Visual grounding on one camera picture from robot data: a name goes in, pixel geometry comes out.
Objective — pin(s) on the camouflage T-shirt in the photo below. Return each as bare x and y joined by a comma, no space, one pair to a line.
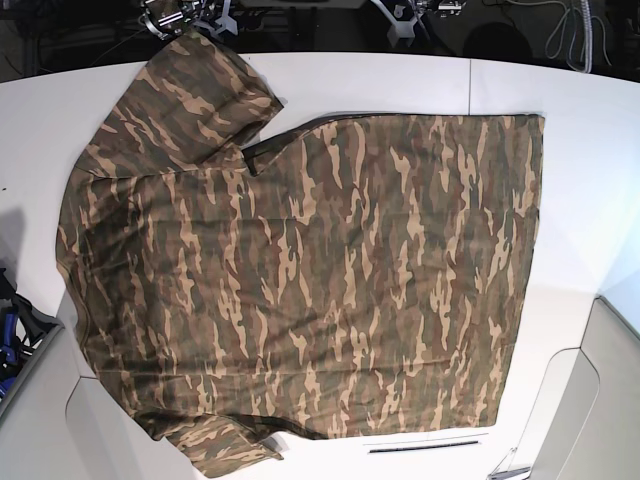
358,275

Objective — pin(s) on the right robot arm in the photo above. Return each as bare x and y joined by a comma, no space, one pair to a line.
164,18

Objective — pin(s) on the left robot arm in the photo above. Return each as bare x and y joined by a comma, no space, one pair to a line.
405,16

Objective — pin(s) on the black round stool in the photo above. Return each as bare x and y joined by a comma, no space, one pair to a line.
497,41

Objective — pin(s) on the grey bin with blue items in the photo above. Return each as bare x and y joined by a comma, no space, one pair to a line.
25,335

